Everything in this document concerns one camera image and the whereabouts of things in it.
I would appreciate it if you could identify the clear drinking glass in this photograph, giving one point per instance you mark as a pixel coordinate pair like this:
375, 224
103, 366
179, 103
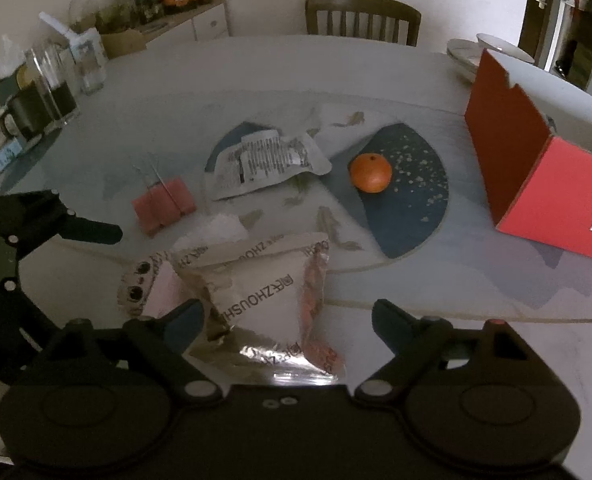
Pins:
92, 67

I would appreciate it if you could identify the pink sponge block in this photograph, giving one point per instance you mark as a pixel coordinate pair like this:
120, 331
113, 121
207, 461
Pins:
168, 202

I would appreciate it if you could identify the white porcelain bowl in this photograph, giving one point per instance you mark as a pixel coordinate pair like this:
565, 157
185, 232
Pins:
503, 46

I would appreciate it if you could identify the brown wooden chair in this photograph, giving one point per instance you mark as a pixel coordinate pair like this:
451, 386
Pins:
361, 16

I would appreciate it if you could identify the red cardboard box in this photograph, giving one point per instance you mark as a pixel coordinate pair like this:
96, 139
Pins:
535, 175

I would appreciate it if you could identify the row of glass jars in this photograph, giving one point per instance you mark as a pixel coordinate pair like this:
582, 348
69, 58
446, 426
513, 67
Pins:
121, 7

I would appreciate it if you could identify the clear glass pitcher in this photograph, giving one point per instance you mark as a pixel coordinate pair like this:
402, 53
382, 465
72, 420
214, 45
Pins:
51, 82

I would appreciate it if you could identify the white low cabinet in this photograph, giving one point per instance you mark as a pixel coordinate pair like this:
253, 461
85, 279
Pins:
201, 21

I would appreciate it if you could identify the dark wooden door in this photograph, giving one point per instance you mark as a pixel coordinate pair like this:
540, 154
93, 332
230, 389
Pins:
543, 7

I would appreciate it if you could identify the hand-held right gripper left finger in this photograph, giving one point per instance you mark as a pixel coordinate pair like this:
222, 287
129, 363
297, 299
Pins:
192, 316

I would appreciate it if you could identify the white plastic bag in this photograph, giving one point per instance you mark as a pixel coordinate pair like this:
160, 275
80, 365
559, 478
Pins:
216, 230

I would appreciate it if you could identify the orange tangerine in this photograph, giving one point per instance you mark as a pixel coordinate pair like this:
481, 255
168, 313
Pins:
370, 172

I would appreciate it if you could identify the white printed packet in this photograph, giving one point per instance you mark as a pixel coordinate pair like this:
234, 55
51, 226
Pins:
261, 162

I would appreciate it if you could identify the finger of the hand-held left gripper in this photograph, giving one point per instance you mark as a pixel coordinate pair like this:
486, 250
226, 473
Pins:
11, 310
93, 232

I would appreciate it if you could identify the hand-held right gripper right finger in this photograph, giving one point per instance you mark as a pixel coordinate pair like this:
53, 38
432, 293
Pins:
383, 316

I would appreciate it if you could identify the small brown cardboard box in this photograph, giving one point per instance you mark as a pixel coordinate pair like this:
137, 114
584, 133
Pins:
122, 42

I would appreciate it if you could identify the black mug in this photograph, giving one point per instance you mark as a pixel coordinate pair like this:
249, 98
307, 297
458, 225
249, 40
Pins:
23, 110

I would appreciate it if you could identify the packet with cartoon eyes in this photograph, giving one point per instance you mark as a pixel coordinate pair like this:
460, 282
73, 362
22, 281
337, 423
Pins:
138, 282

